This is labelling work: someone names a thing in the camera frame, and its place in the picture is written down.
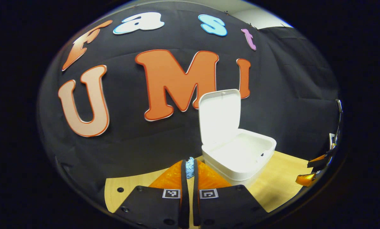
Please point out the blue paper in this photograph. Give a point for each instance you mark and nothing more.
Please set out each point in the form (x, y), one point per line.
(190, 168)

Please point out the wooden desktop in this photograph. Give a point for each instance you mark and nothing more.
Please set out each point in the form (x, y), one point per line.
(279, 184)

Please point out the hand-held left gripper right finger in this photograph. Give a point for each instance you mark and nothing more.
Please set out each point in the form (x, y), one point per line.
(196, 200)

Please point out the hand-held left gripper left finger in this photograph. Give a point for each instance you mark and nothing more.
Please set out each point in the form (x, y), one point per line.
(184, 197)

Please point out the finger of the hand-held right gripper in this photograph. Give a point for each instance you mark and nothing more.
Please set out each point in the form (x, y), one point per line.
(306, 179)
(318, 162)

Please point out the black backdrop cloth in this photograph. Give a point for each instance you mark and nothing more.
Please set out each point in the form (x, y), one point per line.
(129, 149)

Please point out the white desktop garbage bin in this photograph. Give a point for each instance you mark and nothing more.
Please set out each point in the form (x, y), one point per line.
(237, 152)

